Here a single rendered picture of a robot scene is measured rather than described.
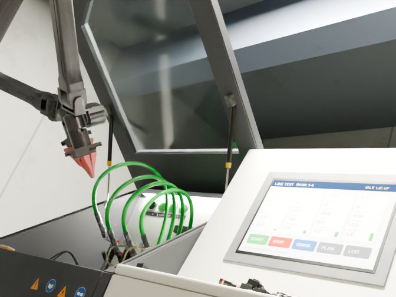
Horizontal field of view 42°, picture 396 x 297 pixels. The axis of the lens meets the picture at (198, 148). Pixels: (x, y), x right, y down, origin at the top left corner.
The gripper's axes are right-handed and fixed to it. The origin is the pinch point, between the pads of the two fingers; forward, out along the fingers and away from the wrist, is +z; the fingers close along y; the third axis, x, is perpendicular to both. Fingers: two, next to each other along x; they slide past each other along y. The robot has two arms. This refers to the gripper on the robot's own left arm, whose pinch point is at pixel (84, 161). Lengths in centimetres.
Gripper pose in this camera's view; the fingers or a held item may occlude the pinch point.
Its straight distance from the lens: 179.6
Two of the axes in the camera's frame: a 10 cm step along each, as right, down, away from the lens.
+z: 3.5, 9.3, -0.9
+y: -6.6, 3.1, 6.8
